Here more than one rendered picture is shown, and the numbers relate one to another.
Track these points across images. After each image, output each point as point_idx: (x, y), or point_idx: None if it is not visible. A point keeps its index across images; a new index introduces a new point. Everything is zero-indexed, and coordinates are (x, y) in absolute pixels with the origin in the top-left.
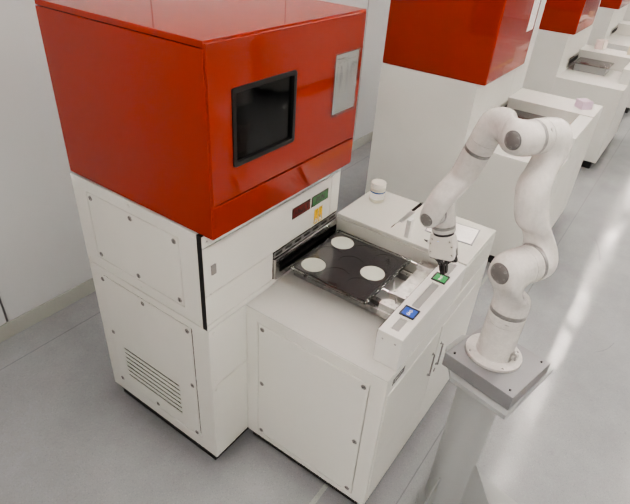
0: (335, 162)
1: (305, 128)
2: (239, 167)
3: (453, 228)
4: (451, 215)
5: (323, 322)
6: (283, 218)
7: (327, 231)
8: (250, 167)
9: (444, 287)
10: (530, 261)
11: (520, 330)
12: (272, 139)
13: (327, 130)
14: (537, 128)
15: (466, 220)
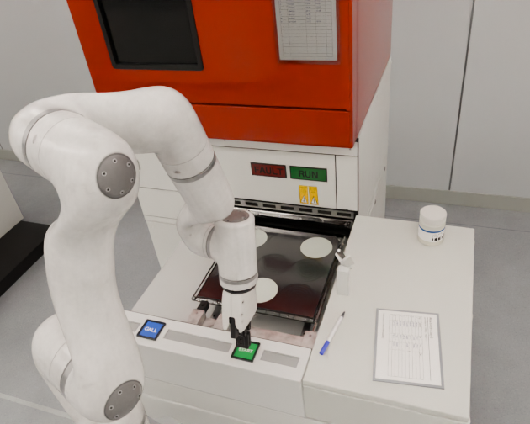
0: (306, 132)
1: (224, 61)
2: (122, 71)
3: (226, 282)
4: (220, 258)
5: (181, 286)
6: (235, 165)
7: (347, 232)
8: (138, 76)
9: (224, 359)
10: (46, 348)
11: None
12: (168, 57)
13: (275, 78)
14: (18, 121)
15: (467, 362)
